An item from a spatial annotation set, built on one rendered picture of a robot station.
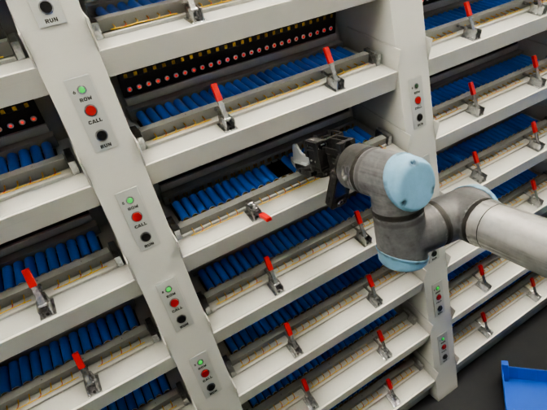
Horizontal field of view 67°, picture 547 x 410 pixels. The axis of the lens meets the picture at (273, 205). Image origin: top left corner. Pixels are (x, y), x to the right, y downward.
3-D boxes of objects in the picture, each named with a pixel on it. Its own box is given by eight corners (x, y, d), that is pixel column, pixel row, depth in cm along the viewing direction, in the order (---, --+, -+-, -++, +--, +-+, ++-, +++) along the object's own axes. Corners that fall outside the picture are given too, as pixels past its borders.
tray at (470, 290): (563, 246, 153) (579, 220, 144) (448, 327, 133) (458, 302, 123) (514, 215, 167) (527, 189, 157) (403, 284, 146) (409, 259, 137)
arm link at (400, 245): (450, 260, 76) (447, 200, 71) (398, 284, 73) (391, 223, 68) (416, 241, 84) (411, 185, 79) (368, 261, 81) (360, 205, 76)
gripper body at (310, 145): (327, 128, 90) (363, 134, 80) (334, 164, 94) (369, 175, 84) (299, 140, 88) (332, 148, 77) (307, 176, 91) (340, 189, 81)
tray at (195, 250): (405, 167, 106) (411, 135, 99) (186, 272, 85) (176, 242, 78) (355, 132, 119) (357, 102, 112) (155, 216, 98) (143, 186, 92)
